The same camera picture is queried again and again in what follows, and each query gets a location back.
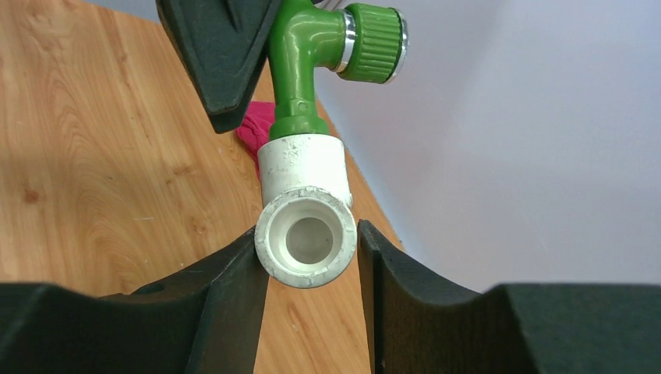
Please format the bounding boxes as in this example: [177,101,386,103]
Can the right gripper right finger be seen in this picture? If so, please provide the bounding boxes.
[357,220,660,373]

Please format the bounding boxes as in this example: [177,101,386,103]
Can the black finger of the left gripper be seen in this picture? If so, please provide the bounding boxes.
[156,0,281,134]

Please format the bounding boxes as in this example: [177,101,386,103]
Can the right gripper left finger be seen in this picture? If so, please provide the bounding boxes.
[1,231,268,373]

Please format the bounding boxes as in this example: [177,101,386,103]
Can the white pipe fitting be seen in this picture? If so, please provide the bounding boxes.
[254,134,358,289]

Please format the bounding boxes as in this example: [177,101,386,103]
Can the green water faucet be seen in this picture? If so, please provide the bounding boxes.
[268,1,409,140]

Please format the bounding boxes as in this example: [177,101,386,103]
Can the magenta folded cloth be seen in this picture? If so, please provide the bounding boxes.
[235,101,275,178]

